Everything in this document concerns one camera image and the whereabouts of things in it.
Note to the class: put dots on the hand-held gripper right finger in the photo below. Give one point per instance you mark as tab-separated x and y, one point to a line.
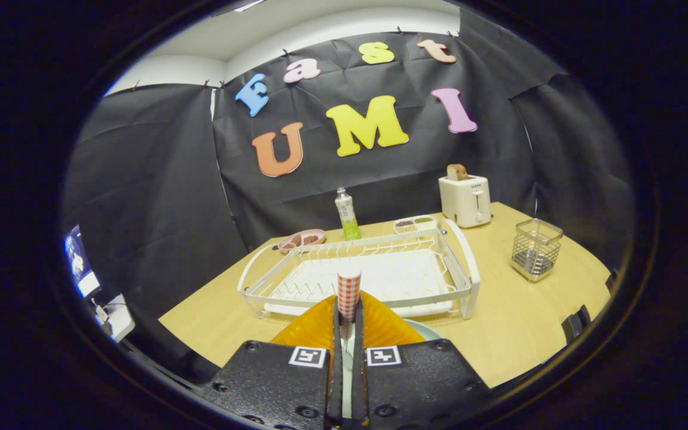
361	388

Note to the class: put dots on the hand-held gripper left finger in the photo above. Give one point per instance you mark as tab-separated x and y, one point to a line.
335	388

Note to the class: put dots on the pale green plate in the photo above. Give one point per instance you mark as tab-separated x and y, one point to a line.
421	331

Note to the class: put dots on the small pink plate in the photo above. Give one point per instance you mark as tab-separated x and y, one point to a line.
287	246

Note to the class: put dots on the white divided snack dish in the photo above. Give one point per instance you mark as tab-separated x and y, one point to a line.
415	226

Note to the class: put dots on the white drip tray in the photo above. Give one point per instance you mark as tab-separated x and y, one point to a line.
392	275

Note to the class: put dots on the brown cookie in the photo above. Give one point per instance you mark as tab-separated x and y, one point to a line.
295	240
310	239

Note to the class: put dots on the clear bottle with green liquid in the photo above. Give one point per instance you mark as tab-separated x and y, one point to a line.
348	215

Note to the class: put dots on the cream toaster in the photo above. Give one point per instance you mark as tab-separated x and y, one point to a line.
466	203

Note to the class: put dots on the black table clamp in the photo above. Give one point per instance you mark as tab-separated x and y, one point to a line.
575	323

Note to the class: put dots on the white box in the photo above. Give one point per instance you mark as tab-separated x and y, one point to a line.
118	316

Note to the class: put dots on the brown bread slice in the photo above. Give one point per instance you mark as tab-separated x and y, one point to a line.
457	172

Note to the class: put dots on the black backdrop cloth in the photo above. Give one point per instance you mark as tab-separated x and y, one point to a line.
153	179

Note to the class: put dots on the computer monitor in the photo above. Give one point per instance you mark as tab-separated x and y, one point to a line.
78	263

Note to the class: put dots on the ceiling light panel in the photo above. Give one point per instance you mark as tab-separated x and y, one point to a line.
251	5

